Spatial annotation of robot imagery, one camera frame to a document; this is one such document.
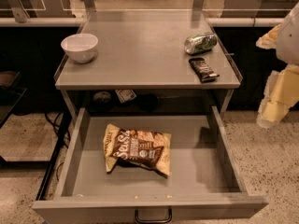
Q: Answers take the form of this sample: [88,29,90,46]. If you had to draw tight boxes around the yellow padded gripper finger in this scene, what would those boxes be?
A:
[256,24,280,49]
[256,64,299,128]

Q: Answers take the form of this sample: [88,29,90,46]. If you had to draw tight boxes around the brown chip bag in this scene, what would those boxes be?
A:
[103,124,171,176]

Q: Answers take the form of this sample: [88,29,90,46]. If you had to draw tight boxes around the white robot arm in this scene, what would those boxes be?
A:
[256,3,299,128]

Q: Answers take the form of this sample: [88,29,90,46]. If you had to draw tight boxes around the grey open top drawer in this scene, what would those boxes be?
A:
[32,105,269,224]

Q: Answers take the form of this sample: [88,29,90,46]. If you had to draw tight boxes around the grey cabinet counter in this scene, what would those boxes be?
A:
[56,9,242,113]

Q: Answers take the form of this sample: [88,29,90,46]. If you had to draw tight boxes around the white printed packet under counter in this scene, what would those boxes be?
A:
[116,90,136,104]

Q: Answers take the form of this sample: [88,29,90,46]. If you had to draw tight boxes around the dark round object under counter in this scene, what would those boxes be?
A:
[93,91,112,106]

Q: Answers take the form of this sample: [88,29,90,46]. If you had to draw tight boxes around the green soda can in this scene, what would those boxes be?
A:
[184,32,218,55]

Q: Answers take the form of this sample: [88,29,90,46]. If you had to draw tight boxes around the black snack bar wrapper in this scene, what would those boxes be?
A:
[189,57,219,83]

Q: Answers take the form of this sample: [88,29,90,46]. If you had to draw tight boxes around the white ceramic bowl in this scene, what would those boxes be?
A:
[61,34,98,63]

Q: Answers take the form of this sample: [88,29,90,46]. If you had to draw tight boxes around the black drawer handle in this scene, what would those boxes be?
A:
[135,209,172,224]

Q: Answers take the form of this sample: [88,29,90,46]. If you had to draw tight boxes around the black floor cables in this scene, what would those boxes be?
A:
[44,110,71,147]

